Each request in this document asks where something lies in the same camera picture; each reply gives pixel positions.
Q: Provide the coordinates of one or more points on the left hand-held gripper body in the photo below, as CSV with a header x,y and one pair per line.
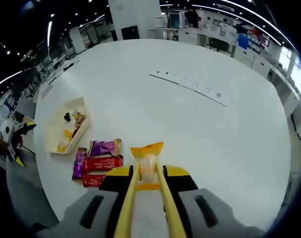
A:
x,y
8,130

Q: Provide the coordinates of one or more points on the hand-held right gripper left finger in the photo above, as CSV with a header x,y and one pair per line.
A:
x,y
113,183

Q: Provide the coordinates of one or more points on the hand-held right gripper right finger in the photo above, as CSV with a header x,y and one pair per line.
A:
x,y
182,181

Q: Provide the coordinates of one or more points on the red bar food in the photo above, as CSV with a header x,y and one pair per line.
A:
x,y
93,180
103,164

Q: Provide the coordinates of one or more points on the yellow food tongs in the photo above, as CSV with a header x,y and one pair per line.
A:
x,y
130,198

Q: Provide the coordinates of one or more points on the cream hexagonal container tray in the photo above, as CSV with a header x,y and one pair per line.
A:
x,y
54,134

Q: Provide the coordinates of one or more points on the purple snack food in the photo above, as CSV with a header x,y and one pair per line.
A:
x,y
103,147
78,164

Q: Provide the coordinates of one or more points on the small black food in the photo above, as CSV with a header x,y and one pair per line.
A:
x,y
67,117

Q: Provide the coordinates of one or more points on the pale pink strips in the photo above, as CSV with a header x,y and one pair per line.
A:
x,y
47,91

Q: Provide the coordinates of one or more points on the table socket strip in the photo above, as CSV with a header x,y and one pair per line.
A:
x,y
190,85

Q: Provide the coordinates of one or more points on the long white counter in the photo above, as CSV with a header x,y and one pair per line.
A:
x,y
242,55

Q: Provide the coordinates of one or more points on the black office chair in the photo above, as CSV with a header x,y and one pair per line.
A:
x,y
218,44

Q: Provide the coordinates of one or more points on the black cabinet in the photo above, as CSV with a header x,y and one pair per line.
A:
x,y
130,32

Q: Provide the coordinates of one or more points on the blue storage crate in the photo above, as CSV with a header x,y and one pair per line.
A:
x,y
242,41

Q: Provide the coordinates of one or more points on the pale blue screen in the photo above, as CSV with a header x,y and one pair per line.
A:
x,y
174,20

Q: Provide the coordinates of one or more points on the blue wall board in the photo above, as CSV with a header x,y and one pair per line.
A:
x,y
9,101

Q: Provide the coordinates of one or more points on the red wall display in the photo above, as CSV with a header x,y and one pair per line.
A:
x,y
263,38

